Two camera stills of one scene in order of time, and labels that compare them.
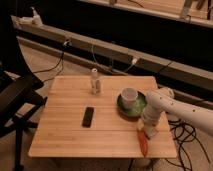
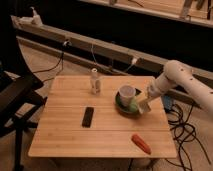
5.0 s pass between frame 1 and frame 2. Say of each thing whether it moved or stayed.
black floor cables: stayed
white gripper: moved
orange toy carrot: moved
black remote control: stayed
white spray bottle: stayed
